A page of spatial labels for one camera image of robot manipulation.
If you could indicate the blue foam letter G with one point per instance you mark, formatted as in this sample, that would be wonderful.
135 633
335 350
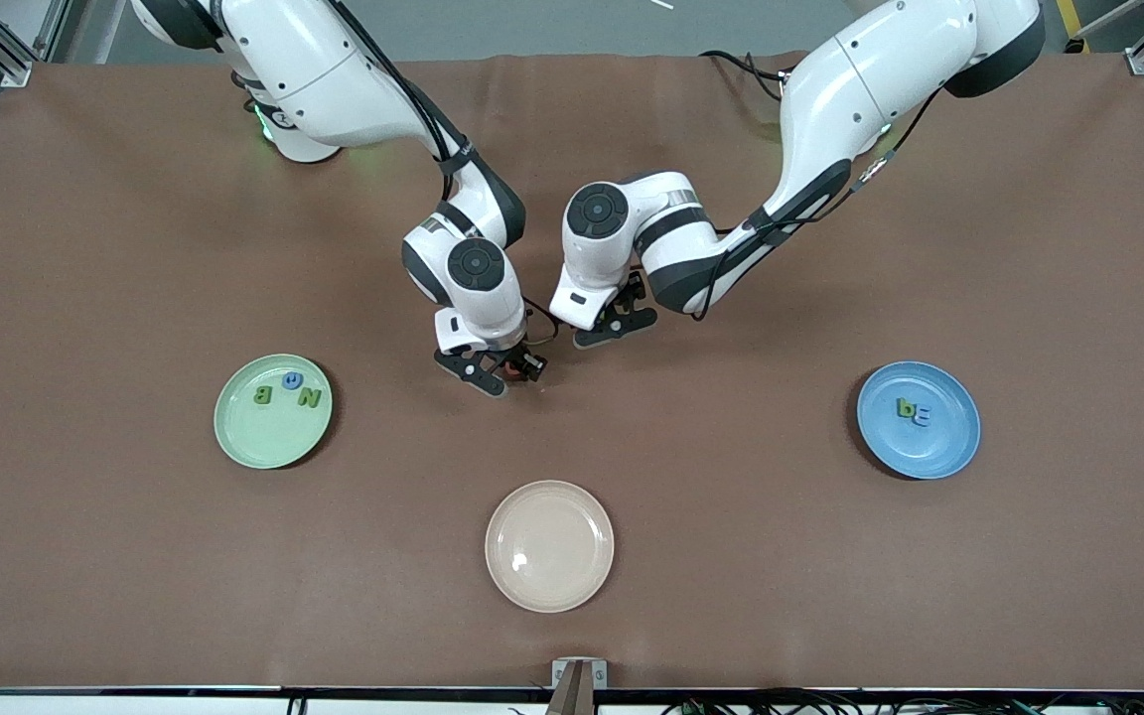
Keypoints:
284 380

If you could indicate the tan camera pole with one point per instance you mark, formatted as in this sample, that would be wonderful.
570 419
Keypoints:
574 697

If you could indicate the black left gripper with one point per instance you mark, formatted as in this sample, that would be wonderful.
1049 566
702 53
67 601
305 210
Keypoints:
634 295

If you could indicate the green foam letter N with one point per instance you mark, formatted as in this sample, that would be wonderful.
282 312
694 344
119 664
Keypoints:
309 397

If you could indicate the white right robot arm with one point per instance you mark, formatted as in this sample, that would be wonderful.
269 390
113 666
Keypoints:
314 70

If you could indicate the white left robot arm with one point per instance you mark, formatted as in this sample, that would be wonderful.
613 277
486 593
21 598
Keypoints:
850 89

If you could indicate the thin grey metal bar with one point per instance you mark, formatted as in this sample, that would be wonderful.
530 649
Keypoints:
1113 22

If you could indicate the beige plate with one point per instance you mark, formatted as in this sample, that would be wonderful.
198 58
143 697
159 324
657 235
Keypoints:
549 546

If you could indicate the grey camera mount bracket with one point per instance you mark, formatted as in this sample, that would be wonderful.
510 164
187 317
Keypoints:
599 675

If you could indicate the blue foam letter m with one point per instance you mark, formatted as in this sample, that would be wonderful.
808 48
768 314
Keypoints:
922 416

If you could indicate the light green plate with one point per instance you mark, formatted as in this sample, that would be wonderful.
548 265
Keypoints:
264 437

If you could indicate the blue plate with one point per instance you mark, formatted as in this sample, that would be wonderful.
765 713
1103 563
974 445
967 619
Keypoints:
929 452

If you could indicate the green foam letter B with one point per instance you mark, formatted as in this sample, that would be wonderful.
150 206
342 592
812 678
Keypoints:
263 394
902 408

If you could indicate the brown table cover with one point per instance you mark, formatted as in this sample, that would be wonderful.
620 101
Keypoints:
830 596

